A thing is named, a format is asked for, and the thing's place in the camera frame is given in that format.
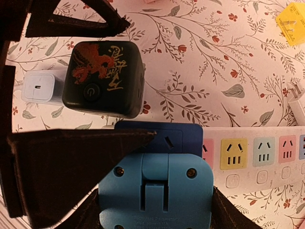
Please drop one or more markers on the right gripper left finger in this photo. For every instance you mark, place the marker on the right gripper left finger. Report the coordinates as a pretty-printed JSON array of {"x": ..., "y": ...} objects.
[{"x": 51, "y": 176}]

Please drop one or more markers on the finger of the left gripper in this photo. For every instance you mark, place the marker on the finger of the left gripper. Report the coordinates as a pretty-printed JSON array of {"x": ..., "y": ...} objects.
[{"x": 44, "y": 23}]

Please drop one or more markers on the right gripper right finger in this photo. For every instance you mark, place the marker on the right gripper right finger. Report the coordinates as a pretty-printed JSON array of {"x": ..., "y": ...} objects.
[{"x": 226, "y": 216}]

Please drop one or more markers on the white long power strip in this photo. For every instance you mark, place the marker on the white long power strip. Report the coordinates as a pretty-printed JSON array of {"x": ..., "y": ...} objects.
[{"x": 249, "y": 159}]

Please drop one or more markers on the light blue cube adapter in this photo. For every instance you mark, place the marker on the light blue cube adapter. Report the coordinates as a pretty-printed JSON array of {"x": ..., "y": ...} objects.
[{"x": 157, "y": 191}]

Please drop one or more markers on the yellow cube plug adapter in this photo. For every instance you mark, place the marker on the yellow cube plug adapter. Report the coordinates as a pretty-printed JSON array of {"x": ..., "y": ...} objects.
[{"x": 291, "y": 21}]

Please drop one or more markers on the light blue charger plug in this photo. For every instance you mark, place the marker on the light blue charger plug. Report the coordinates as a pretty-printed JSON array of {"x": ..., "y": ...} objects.
[{"x": 44, "y": 86}]

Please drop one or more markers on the dark blue cube socket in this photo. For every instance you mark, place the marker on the dark blue cube socket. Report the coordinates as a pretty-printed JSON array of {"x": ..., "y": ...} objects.
[{"x": 171, "y": 138}]

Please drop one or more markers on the dark green cube socket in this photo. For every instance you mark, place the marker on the dark green cube socket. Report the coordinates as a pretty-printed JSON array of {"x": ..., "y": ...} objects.
[{"x": 105, "y": 77}]

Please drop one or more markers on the small white charger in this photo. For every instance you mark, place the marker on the small white charger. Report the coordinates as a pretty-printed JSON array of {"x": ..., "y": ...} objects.
[{"x": 297, "y": 103}]

